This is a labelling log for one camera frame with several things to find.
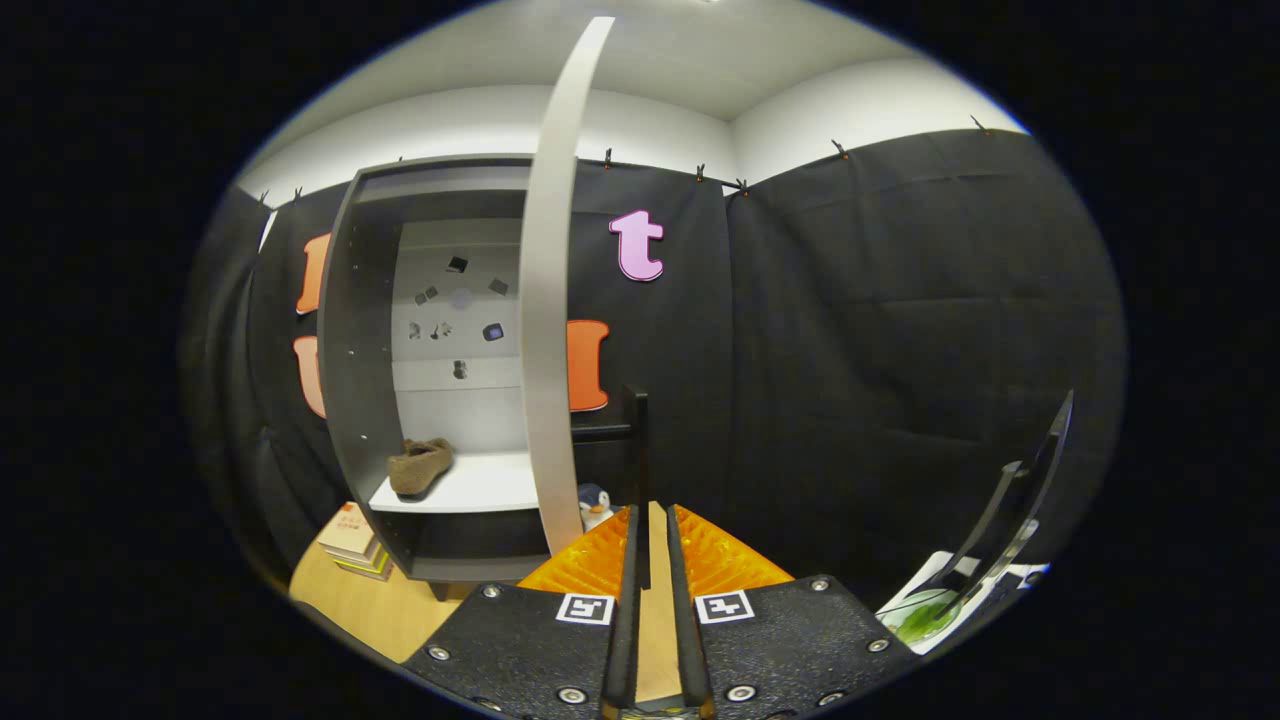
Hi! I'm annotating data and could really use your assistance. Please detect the stack of books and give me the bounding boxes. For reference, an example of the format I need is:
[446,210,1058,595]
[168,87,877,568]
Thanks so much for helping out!
[317,502,394,581]

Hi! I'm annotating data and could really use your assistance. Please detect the black backdrop cloth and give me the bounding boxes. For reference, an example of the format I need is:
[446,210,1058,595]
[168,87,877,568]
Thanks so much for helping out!
[180,128,1131,606]

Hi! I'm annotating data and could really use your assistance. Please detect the dark grey shoe cabinet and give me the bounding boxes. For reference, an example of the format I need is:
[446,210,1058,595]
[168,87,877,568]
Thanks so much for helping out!
[318,153,576,601]

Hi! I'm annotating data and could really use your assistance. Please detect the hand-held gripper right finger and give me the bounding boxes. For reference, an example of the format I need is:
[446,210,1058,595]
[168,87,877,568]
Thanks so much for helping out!
[665,505,921,720]

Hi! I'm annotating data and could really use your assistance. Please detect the brown fuzzy slipper shoe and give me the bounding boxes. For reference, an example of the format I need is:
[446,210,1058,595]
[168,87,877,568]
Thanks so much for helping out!
[388,438,456,498]

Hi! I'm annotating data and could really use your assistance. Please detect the white and green sheet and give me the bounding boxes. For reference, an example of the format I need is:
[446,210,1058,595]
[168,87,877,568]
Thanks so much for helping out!
[878,550,1046,656]

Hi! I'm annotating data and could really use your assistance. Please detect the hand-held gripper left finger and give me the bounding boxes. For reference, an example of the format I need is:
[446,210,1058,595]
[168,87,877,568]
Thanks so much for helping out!
[400,505,641,720]

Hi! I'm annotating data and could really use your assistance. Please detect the beige shoe cabinet door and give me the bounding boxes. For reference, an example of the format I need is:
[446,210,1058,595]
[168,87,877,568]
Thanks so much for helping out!
[520,15,651,591]

